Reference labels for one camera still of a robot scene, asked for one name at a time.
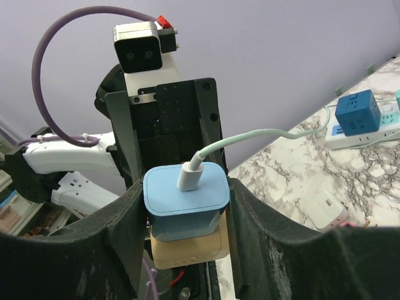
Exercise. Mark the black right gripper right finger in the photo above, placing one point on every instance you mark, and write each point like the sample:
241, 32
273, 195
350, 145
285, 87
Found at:
274, 257

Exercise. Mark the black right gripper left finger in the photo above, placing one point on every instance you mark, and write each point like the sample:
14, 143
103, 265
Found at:
97, 257

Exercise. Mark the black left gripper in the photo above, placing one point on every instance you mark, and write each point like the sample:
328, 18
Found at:
161, 124

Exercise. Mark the beige cube socket adapter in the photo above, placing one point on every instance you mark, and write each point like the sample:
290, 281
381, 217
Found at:
173, 254

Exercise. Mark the white folding plug adapter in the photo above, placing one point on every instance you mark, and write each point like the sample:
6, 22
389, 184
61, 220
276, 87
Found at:
325, 211

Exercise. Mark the light blue USB charger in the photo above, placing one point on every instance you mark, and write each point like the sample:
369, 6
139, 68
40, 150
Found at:
177, 214

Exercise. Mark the pink plug adapter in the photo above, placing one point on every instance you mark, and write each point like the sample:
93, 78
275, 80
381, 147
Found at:
347, 224

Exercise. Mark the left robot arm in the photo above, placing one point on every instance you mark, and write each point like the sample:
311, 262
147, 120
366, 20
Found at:
37, 166

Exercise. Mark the blue cube socket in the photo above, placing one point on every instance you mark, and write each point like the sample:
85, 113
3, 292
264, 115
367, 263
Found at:
358, 113

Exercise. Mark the teal USB charger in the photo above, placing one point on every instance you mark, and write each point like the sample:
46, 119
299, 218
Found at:
397, 96

